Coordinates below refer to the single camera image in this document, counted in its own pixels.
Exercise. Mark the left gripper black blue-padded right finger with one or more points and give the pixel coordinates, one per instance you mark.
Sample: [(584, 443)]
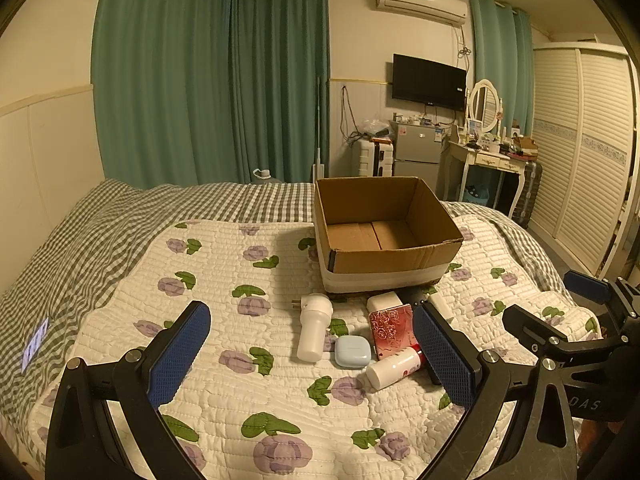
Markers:
[(539, 442)]

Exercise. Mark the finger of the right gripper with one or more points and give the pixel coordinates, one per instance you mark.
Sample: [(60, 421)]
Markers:
[(546, 341), (620, 299)]

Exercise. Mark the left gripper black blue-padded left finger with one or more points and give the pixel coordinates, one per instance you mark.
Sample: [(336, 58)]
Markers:
[(83, 442)]

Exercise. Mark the white bottle red cap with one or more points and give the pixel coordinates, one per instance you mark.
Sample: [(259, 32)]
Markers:
[(391, 369)]

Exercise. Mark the red patterned box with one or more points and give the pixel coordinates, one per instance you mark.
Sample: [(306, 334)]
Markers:
[(392, 330)]

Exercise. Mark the white rectangular charger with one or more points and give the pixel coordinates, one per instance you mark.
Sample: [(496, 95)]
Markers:
[(384, 301)]

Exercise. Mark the light blue earbuds case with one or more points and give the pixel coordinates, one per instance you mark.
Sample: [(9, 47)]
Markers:
[(352, 352)]

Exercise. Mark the white cylindrical device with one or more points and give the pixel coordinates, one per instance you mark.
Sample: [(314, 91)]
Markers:
[(315, 314)]

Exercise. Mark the grey checkered bedsheet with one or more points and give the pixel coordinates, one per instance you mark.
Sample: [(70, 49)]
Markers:
[(124, 263)]

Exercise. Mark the dark suitcase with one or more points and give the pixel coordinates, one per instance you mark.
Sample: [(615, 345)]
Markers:
[(524, 207)]

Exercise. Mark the brown cardboard box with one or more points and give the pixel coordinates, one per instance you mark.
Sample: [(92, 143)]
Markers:
[(381, 233)]

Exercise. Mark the white dressing table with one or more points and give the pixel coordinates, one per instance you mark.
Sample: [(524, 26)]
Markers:
[(459, 159)]

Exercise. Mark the silver mini fridge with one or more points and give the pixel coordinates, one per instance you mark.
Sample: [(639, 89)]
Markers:
[(417, 151)]

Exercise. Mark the oval white mirror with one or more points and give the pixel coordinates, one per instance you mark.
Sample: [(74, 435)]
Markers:
[(484, 108)]

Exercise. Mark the white suitcase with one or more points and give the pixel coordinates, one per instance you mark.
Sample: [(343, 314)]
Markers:
[(372, 158)]

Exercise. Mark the green curtain right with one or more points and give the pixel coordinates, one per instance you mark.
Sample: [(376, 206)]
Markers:
[(503, 54)]

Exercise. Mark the green curtain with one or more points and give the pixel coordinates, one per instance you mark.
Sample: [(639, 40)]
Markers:
[(503, 54), (201, 91)]

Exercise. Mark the clear water jug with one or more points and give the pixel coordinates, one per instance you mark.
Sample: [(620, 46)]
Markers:
[(263, 176)]

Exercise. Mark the white air conditioner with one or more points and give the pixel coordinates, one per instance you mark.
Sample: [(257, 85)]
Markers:
[(450, 11)]

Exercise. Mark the green curtain left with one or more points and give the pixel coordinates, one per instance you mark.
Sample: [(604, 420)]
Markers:
[(201, 91)]

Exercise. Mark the black wall television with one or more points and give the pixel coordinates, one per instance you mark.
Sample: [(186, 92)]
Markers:
[(428, 82)]

